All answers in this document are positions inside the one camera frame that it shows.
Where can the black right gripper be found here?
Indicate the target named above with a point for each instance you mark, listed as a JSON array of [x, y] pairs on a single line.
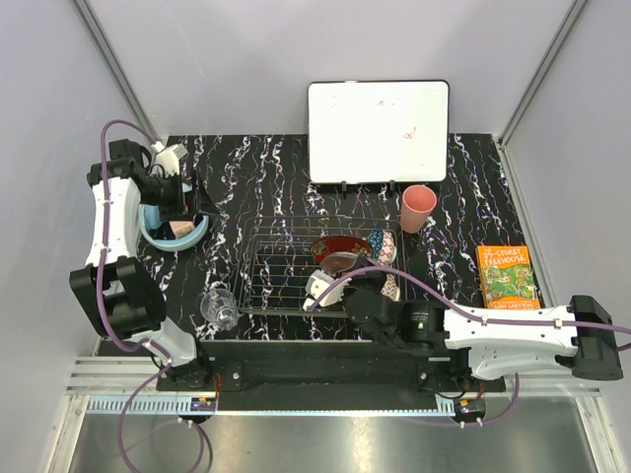
[[378, 279]]

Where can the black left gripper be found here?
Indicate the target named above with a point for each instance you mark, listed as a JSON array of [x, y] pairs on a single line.
[[176, 210]]

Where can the brown checkered patterned bowl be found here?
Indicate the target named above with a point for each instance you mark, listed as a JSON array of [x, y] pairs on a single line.
[[390, 289]]

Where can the blue geometric patterned bowl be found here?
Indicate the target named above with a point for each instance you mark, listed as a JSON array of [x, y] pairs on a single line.
[[383, 245]]

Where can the clear glass bowl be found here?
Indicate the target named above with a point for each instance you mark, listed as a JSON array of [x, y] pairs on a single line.
[[340, 262]]

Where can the red floral plate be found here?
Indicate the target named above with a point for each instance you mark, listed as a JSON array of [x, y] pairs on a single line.
[[327, 245]]

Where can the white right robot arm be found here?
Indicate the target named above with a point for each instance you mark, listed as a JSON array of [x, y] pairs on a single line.
[[579, 337]]

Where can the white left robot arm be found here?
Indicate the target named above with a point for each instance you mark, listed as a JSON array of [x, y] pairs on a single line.
[[137, 189]]

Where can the light blue headphones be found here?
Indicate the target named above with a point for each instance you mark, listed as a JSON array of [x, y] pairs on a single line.
[[156, 230]]

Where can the orange treehouse book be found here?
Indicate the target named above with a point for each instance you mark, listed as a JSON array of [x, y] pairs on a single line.
[[506, 277]]

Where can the clear faceted glass tumbler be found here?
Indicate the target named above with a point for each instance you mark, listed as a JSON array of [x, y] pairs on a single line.
[[219, 309]]

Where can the pink plastic cup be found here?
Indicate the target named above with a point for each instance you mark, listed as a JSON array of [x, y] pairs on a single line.
[[418, 202]]

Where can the white dry-erase board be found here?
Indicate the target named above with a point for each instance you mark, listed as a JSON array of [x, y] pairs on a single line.
[[378, 131]]

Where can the black wire dish rack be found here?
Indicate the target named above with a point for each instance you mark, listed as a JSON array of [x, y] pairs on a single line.
[[276, 260]]

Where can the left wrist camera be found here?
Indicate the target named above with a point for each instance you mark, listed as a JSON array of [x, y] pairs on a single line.
[[125, 148]]

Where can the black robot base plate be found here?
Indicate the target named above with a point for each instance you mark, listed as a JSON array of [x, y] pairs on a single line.
[[328, 376]]

